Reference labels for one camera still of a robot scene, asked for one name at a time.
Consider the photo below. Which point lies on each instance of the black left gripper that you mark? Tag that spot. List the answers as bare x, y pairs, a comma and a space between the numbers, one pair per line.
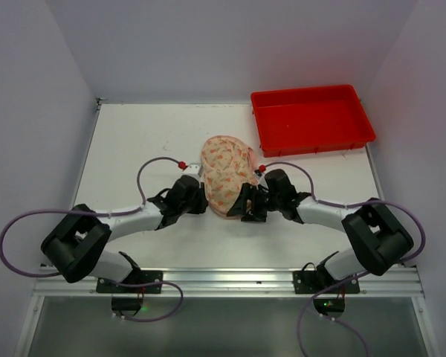
199, 197

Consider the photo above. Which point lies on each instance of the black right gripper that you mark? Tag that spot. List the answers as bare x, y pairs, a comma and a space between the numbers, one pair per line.
256, 203

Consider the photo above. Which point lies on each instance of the floral mesh laundry bag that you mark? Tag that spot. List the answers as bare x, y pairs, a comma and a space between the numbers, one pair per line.
227, 164

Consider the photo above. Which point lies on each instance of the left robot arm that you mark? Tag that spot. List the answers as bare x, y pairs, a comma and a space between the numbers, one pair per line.
77, 245

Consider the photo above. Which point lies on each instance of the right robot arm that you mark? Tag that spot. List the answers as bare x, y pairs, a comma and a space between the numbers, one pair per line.
377, 239

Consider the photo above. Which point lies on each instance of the red plastic tray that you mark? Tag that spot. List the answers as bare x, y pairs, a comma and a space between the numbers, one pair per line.
310, 120

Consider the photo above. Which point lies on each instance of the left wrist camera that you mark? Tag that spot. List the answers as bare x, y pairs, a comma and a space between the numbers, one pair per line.
193, 170

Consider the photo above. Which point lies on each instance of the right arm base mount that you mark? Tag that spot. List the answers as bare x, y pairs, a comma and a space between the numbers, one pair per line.
308, 280

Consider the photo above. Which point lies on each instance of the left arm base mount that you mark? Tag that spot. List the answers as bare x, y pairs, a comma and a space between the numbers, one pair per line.
147, 282

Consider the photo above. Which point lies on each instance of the aluminium front rail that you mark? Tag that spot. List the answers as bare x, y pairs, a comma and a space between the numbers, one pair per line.
398, 282

